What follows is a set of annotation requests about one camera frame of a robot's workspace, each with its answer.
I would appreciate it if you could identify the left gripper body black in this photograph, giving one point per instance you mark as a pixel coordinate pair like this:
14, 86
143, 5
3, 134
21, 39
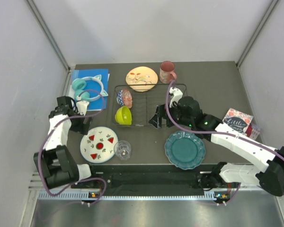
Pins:
75, 110

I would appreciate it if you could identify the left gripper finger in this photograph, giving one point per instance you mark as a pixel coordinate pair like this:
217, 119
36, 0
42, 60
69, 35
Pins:
77, 125
87, 124

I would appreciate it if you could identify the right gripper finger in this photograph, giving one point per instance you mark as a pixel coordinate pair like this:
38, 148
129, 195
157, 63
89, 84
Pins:
156, 120
169, 123

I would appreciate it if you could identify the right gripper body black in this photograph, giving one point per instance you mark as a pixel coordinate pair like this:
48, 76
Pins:
187, 122

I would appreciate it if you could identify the lime green bowl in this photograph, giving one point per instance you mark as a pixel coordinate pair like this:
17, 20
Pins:
123, 116

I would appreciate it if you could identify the orange blue patterned bowl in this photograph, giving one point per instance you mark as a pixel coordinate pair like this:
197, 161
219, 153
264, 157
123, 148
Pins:
124, 98

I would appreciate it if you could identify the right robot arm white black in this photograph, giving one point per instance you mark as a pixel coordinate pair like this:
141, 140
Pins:
266, 168

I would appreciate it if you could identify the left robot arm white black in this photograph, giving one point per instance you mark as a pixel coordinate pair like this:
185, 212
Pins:
57, 164

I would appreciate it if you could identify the watermelon pattern plate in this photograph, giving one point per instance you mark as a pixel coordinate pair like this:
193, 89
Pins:
98, 145

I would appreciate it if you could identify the teal cat ear headphones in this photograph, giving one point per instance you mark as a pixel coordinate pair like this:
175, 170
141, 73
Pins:
80, 94

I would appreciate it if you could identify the teal scalloped plate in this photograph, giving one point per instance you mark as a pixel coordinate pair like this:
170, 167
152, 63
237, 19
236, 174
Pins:
185, 150

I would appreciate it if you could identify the pink mug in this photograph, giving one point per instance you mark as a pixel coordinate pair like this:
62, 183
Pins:
167, 73

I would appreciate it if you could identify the clear drinking glass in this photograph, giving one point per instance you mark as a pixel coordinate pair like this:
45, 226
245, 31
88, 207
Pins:
122, 149

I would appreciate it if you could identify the peach bird plate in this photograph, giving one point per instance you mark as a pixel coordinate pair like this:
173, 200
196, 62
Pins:
141, 79

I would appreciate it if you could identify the Little Women book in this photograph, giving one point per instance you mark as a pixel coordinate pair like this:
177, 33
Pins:
238, 120

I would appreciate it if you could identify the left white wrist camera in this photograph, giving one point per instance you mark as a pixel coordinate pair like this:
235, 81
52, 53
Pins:
82, 105

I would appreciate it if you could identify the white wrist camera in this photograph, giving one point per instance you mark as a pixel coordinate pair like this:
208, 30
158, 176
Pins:
82, 105
176, 94

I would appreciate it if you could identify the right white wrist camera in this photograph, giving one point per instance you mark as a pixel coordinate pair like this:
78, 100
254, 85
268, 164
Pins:
176, 94

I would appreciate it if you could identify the black wire dish rack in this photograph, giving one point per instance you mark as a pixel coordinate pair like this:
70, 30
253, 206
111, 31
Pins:
144, 103

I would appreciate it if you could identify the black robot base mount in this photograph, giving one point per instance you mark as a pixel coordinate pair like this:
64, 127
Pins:
153, 180

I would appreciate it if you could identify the white slotted cable duct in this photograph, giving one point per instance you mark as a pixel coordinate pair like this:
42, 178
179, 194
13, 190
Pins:
87, 196

